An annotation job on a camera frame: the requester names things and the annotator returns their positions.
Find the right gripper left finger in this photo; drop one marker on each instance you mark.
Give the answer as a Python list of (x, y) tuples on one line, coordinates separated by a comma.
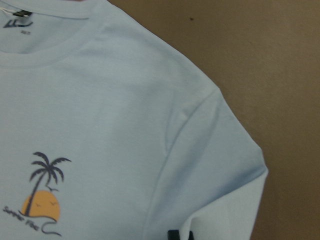
[(173, 234)]

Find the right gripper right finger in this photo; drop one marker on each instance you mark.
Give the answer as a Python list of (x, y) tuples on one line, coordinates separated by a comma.
[(191, 236)]

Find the light blue t-shirt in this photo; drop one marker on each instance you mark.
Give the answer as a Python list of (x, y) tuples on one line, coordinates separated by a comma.
[(109, 133)]

